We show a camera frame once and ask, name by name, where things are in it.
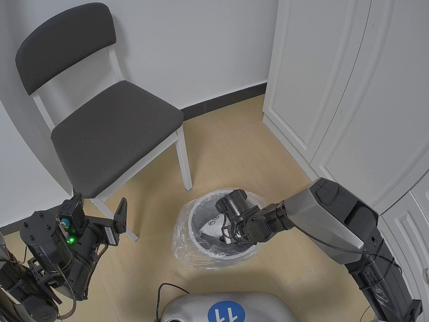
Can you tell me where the grey and white chair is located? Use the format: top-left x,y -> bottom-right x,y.
15,2 -> 193,242

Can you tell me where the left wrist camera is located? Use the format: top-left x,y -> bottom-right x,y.
56,200 -> 87,239

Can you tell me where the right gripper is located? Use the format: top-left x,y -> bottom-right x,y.
219,222 -> 260,247

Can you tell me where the white wardrobe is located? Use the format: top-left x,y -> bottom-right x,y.
262,0 -> 429,214

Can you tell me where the black cable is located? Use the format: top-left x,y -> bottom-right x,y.
156,282 -> 192,322

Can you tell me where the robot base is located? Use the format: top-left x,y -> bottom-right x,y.
162,292 -> 295,322

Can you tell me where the clear plastic bag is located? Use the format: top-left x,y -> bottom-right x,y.
172,187 -> 267,269

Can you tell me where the white chest of drawers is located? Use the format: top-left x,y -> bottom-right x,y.
377,180 -> 429,314

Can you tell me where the white trash bin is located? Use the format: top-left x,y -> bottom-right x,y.
187,189 -> 265,259

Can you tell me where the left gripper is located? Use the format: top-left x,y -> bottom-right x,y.
62,193 -> 128,302

